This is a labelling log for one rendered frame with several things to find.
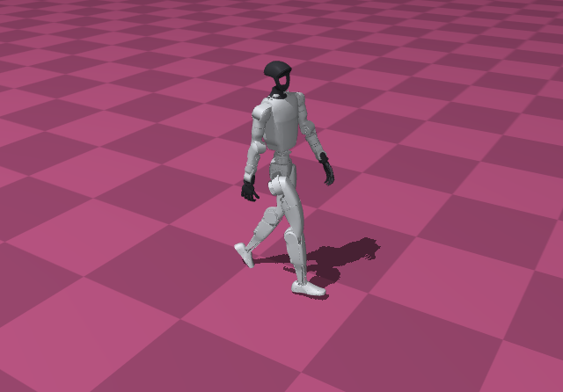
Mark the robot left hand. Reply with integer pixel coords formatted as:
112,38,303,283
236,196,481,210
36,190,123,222
318,152,334,185

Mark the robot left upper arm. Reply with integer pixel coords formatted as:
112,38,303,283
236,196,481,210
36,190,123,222
292,92,315,135

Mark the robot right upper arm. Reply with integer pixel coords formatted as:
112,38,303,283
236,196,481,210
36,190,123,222
251,103,272,155

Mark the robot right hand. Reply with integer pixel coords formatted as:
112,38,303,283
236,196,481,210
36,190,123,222
241,175,260,202

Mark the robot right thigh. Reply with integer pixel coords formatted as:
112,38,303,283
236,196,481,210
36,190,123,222
268,171,304,242

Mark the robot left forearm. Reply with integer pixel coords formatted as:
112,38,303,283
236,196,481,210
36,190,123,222
305,129,327,161

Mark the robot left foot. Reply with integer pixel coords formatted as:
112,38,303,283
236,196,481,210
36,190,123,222
234,243,254,268

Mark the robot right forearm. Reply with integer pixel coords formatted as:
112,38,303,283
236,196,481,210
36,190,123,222
244,142,260,183

